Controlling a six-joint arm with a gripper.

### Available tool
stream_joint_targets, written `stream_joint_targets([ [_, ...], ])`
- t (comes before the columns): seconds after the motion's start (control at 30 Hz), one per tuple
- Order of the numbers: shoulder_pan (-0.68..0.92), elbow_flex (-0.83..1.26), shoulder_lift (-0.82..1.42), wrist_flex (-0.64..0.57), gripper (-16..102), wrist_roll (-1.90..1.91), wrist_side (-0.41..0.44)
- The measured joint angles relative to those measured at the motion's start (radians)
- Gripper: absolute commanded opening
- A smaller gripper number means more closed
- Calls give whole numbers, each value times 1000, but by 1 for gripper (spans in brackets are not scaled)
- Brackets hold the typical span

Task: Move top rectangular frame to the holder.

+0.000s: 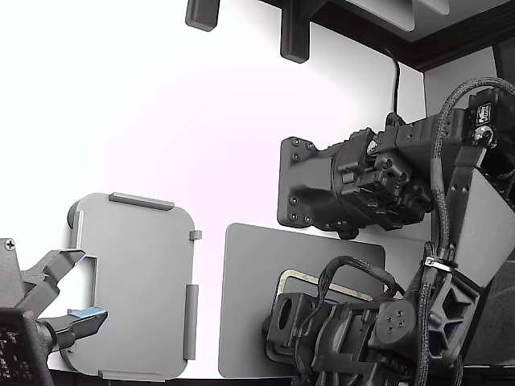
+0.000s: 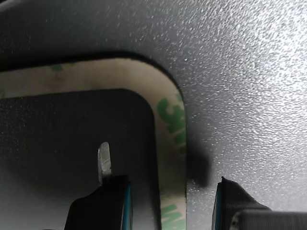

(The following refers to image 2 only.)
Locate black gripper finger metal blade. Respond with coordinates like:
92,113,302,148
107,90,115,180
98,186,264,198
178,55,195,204
63,141,133,230

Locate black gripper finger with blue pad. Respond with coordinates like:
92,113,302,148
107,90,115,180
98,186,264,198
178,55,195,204
211,176,307,230

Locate rectangular adhesive frame green print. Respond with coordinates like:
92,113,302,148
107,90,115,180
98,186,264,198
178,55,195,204
0,57,188,230

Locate gray textured rectangular mat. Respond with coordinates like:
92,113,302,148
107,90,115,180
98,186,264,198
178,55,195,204
0,0,307,230

